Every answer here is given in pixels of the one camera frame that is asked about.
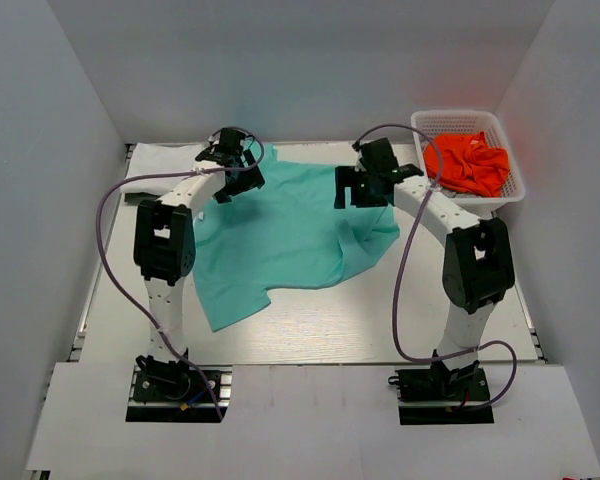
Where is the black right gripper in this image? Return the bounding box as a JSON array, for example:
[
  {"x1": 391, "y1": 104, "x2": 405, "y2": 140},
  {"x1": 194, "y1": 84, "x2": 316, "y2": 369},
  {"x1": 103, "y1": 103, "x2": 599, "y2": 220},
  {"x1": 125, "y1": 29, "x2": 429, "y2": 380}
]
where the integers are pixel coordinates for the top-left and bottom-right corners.
[{"x1": 335, "y1": 166, "x2": 390, "y2": 210}]

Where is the teal t shirt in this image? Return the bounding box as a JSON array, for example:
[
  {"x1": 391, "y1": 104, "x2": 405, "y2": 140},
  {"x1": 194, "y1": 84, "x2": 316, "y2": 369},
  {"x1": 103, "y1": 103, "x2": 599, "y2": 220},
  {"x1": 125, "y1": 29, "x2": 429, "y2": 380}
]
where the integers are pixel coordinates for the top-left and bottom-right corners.
[{"x1": 193, "y1": 144, "x2": 400, "y2": 331}]

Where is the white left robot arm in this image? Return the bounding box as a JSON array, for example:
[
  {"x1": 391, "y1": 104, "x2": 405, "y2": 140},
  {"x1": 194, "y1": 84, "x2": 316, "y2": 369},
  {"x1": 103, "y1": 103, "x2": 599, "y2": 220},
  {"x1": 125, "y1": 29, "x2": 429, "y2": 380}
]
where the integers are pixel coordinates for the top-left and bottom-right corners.
[{"x1": 133, "y1": 127, "x2": 265, "y2": 363}]

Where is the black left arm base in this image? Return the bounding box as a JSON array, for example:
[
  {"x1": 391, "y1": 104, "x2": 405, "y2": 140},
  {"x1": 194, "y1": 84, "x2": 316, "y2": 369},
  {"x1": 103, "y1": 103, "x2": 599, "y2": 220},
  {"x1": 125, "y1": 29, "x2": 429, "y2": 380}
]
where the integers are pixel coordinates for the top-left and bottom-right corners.
[{"x1": 125, "y1": 356, "x2": 232, "y2": 424}]

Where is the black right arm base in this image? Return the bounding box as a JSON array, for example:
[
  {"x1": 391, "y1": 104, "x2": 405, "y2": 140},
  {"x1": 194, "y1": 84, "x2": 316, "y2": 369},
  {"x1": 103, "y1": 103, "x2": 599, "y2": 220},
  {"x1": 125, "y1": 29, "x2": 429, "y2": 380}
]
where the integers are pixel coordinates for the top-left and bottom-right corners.
[{"x1": 387, "y1": 362, "x2": 494, "y2": 426}]

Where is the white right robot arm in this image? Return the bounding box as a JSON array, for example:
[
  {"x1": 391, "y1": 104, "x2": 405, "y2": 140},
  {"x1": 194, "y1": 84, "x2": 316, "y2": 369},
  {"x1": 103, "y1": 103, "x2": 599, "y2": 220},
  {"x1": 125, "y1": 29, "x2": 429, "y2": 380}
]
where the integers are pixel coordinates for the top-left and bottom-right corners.
[{"x1": 334, "y1": 138, "x2": 515, "y2": 399}]

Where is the grey t shirt in basket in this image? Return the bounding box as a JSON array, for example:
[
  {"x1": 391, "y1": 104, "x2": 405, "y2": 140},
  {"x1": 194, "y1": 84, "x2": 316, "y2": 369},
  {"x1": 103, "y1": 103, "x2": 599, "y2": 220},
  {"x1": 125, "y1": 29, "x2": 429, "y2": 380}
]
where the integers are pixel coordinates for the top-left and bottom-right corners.
[{"x1": 440, "y1": 187, "x2": 478, "y2": 199}]

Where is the folded white t shirt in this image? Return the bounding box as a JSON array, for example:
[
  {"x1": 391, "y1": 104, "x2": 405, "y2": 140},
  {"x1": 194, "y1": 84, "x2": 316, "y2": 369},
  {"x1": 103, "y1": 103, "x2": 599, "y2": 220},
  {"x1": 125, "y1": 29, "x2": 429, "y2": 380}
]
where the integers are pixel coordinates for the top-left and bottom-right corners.
[{"x1": 120, "y1": 143, "x2": 203, "y2": 197}]

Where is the folded dark green t shirt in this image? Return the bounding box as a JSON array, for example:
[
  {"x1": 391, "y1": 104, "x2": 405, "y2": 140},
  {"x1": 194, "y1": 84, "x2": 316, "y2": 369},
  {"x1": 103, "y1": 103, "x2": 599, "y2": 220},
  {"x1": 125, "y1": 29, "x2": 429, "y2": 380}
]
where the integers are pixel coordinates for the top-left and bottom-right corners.
[{"x1": 123, "y1": 192, "x2": 158, "y2": 205}]

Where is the orange t shirt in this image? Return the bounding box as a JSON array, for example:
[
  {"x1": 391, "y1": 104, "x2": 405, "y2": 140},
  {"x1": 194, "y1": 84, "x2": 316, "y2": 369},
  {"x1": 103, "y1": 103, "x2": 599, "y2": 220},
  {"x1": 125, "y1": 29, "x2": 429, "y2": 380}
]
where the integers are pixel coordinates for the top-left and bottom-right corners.
[{"x1": 423, "y1": 131, "x2": 510, "y2": 197}]

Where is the white plastic basket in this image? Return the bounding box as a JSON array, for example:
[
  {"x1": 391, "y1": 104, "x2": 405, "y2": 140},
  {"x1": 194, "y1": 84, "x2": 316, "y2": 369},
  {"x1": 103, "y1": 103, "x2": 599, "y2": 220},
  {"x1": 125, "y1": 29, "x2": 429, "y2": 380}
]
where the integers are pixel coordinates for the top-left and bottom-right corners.
[{"x1": 411, "y1": 110, "x2": 526, "y2": 216}]

